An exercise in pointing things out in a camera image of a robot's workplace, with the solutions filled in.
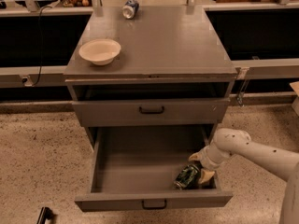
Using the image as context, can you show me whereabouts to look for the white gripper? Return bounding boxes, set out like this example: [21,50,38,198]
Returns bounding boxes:
[188,146,222,184]

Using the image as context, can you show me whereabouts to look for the green soda can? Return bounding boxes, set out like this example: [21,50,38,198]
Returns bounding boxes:
[174,164,200,190]

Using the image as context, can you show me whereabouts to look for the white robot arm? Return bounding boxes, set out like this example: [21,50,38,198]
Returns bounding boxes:
[189,128,299,224]

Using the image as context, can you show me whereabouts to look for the open grey middle drawer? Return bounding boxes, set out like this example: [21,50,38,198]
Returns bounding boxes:
[75,125,233,212]

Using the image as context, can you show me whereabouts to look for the closed grey upper drawer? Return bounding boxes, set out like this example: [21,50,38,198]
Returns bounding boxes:
[73,98,229,127]

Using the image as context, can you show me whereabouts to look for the grey drawer cabinet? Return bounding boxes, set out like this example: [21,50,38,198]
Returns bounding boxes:
[64,6,236,141]

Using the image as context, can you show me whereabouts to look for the blue white soda can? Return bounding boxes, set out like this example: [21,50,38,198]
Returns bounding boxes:
[122,0,139,20]

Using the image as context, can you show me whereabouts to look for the white bowl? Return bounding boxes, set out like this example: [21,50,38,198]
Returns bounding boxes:
[78,39,121,65]

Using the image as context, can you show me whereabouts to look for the black object on floor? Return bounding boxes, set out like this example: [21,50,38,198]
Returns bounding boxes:
[36,206,54,224]

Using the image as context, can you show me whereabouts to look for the grey metal rail frame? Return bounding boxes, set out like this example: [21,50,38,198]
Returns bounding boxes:
[0,0,299,90]

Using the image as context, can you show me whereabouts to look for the black power cable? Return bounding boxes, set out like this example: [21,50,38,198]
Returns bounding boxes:
[21,5,54,88]

